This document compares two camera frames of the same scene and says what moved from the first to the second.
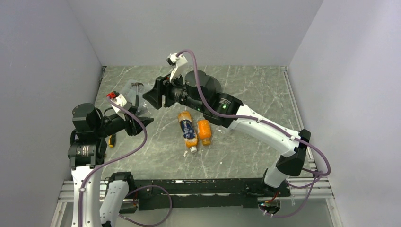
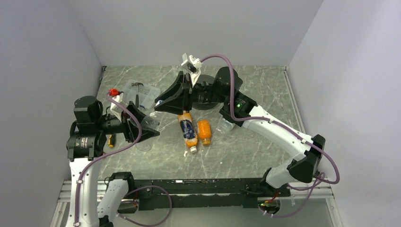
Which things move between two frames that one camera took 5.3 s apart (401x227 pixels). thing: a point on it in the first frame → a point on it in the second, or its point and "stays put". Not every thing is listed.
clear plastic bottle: (144, 109) → (151, 120)
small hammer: (137, 95) stays put
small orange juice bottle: (204, 131) stays put
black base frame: (176, 194) stays put
